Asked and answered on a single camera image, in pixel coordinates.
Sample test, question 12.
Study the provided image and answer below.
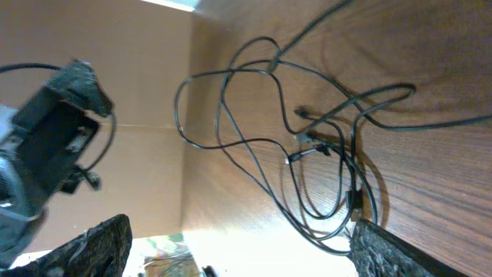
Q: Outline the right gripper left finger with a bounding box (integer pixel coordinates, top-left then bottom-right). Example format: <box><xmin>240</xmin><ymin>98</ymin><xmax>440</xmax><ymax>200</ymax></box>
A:
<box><xmin>1</xmin><ymin>214</ymin><xmax>133</xmax><ymax>277</ymax></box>

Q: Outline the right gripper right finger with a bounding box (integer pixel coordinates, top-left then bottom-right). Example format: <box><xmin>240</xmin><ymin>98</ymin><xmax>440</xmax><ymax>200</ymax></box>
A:
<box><xmin>348</xmin><ymin>219</ymin><xmax>464</xmax><ymax>277</ymax></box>

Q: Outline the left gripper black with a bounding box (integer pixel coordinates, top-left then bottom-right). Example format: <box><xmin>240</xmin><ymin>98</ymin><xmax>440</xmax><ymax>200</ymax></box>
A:
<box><xmin>12</xmin><ymin>59</ymin><xmax>114</xmax><ymax>195</ymax></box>

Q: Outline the black cable bundle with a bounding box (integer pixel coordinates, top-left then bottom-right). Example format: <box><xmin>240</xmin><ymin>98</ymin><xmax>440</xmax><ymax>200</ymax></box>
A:
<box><xmin>267</xmin><ymin>0</ymin><xmax>492</xmax><ymax>232</ymax></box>

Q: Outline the long black USB cable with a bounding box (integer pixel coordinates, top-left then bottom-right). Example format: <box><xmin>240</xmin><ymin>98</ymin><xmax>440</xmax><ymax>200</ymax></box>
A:
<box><xmin>173</xmin><ymin>36</ymin><xmax>380</xmax><ymax>257</ymax></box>

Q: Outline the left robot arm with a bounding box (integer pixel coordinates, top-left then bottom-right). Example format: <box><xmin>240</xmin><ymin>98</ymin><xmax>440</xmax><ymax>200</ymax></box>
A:
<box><xmin>1</xmin><ymin>59</ymin><xmax>116</xmax><ymax>269</ymax></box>

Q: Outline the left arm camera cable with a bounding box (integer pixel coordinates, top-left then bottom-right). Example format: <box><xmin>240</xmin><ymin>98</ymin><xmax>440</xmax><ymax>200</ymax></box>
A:
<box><xmin>0</xmin><ymin>62</ymin><xmax>62</xmax><ymax>75</ymax></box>

